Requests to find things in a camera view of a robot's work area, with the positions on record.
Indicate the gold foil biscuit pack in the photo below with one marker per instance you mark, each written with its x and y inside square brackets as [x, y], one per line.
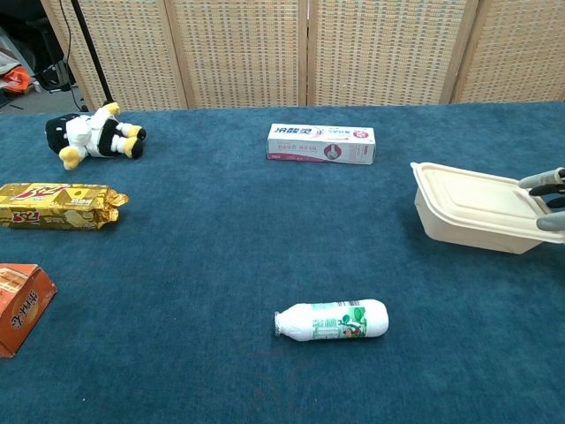
[53, 207]

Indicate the orange cardboard snack box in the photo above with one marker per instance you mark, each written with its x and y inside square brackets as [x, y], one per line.
[20, 305]

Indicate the orange plastic bag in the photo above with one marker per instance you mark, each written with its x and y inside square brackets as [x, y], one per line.
[17, 81]

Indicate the woven wooden folding screen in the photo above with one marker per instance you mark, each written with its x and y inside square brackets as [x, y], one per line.
[247, 53]

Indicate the small white drink bottle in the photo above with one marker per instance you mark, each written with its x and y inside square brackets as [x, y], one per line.
[331, 322]

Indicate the beige lidded food container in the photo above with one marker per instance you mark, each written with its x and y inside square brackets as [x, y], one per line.
[472, 207]

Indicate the black tripod stand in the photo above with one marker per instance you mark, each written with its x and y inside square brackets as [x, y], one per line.
[90, 48]

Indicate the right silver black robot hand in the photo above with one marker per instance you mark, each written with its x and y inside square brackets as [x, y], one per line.
[552, 221]

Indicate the white toothpaste box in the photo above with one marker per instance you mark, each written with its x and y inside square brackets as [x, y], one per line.
[320, 143]

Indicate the black white plush toy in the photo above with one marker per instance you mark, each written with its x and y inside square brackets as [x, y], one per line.
[95, 134]

